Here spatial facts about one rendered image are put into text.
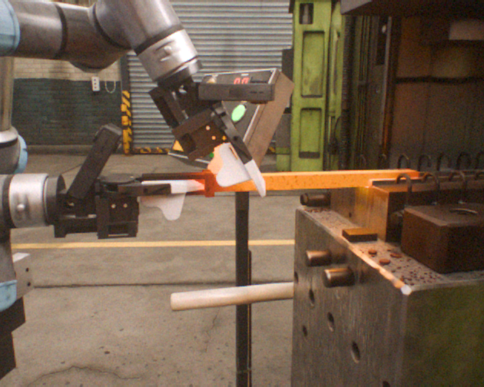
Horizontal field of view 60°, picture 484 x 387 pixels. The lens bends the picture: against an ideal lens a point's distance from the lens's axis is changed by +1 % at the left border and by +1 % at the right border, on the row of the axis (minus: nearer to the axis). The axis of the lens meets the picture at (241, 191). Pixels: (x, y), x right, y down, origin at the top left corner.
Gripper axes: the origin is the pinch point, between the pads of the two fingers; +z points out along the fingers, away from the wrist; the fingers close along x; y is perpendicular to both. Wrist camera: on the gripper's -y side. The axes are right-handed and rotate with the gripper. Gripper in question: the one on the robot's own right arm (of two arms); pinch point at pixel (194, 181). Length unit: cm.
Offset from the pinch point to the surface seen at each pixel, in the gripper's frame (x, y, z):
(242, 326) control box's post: -56, 59, 20
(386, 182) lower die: 2.9, 0.5, 30.2
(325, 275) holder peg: 9.1, 12.6, 17.8
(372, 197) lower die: 3.4, 2.8, 27.7
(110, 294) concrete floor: -175, 100, -33
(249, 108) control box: -43.0, -10.0, 18.3
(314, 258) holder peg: 2.3, 12.8, 18.9
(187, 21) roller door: -792, -159, 68
